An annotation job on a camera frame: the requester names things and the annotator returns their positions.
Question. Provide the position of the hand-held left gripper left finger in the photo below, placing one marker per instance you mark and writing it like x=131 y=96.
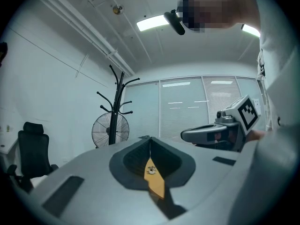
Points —
x=89 y=196

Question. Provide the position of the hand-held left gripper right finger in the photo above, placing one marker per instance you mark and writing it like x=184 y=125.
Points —
x=201 y=186

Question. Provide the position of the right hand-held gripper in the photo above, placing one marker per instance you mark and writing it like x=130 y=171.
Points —
x=248 y=112

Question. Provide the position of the black umbrella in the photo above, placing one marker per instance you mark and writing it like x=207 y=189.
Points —
x=113 y=130

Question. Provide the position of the black coat stand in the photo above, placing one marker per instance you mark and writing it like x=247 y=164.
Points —
x=120 y=83

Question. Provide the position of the person's right forearm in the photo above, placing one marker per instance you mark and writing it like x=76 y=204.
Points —
x=255 y=135

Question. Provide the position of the person's right hand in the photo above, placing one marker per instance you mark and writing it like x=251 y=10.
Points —
x=218 y=136

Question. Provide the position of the frosted glass partition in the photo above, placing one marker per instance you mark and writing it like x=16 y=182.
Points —
x=182 y=107

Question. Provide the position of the black standing fan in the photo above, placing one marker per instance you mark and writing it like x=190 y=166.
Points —
x=99 y=130

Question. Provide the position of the black office chair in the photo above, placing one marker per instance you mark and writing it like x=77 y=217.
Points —
x=34 y=149

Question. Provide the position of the white desk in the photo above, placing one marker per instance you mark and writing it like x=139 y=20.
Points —
x=7 y=145

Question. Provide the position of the person's white shirt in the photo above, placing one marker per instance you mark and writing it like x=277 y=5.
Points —
x=276 y=78

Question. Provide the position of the small green bottle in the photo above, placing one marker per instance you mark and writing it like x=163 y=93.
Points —
x=8 y=128

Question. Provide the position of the rectangular ceiling light panel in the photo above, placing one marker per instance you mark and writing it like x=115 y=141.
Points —
x=251 y=30
x=151 y=22

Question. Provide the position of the person's head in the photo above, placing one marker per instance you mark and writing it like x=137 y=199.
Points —
x=218 y=6

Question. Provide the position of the white ceiling pipes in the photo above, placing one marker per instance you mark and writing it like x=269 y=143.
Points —
x=93 y=36

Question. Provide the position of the black head-worn camera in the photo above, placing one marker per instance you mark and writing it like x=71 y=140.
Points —
x=175 y=22

